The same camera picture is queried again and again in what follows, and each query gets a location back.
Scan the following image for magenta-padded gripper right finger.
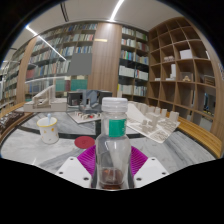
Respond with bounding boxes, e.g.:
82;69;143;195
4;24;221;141
128;145;170;190

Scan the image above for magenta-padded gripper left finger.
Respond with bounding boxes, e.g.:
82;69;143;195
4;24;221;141
54;144;98;190

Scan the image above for clear bottle with green label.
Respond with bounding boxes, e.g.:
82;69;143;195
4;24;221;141
94;96;133;191

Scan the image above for flat round red coaster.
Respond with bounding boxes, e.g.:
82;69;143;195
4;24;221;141
73;135;97;150

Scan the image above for white city model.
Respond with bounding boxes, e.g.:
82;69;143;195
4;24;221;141
117;88;181;145

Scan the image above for white cup with yellow rim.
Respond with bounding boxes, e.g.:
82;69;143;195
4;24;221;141
36;116;60;145

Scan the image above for dark grey building model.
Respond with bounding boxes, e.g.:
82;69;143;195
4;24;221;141
65;89;114;125

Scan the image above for beige building model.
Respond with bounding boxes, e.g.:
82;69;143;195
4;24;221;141
23;84;68;113

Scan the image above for wooden cubby shelf unit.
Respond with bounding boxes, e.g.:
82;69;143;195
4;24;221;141
146;16;224;141

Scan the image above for distant bookshelf row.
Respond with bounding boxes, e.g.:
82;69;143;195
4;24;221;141
0;59;22;108

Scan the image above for narrow tall bookshelf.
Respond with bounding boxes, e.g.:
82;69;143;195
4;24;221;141
118;24;150;102

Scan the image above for long ceiling light strip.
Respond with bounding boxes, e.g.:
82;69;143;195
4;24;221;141
25;25;38;37

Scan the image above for straight ceiling light strip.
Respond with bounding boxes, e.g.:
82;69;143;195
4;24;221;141
109;0;125;22

